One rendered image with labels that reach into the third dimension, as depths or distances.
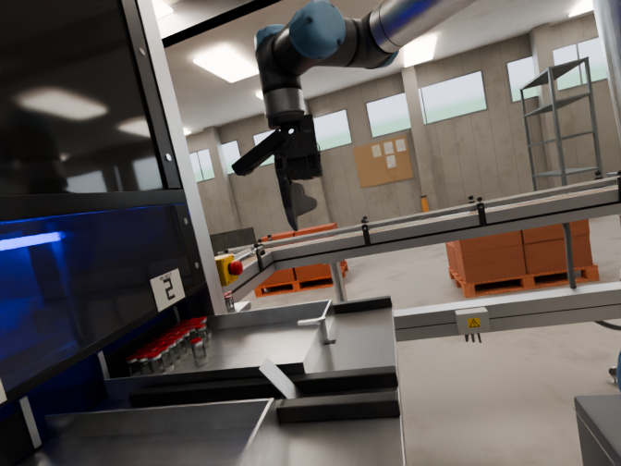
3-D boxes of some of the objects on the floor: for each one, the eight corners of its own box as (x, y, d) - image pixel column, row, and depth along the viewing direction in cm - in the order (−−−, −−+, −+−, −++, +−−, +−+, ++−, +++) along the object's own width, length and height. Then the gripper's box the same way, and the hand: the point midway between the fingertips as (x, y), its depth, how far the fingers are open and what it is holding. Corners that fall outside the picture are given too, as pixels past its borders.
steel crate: (232, 286, 557) (220, 236, 549) (180, 289, 614) (168, 245, 606) (265, 268, 644) (256, 226, 636) (217, 274, 701) (208, 235, 693)
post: (274, 647, 90) (48, -240, 69) (281, 619, 96) (74, -207, 75) (298, 650, 88) (74, -256, 67) (303, 621, 94) (98, -221, 73)
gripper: (310, 108, 59) (328, 228, 61) (314, 118, 68) (329, 224, 70) (262, 116, 60) (281, 235, 62) (272, 126, 69) (288, 229, 71)
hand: (291, 225), depth 66 cm, fingers closed
